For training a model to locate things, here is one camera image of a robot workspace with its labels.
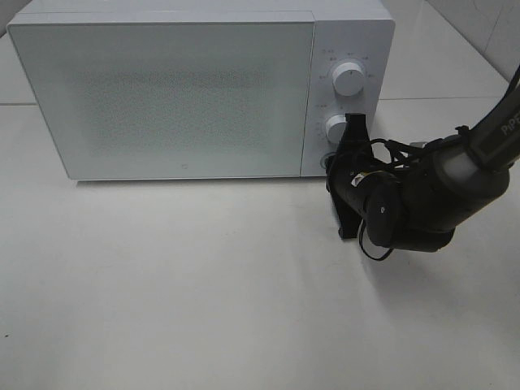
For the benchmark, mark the round white door button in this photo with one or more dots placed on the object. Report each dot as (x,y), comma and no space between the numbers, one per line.
(324,161)

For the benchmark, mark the white microwave oven body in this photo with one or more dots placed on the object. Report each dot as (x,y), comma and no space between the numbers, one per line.
(342,30)

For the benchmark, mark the white timer knob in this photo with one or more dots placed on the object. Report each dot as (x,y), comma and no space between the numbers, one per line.
(335,127)

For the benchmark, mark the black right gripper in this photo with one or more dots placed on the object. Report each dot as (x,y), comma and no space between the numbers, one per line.
(356,179)

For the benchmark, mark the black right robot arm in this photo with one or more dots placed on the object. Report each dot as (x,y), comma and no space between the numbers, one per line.
(412,197)

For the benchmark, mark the white microwave door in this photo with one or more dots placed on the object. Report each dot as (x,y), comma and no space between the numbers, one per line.
(165,101)

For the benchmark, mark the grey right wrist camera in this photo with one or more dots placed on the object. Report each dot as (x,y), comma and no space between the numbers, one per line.
(417,146)

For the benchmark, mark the upper white power knob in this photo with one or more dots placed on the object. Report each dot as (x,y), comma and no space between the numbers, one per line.
(348,78)

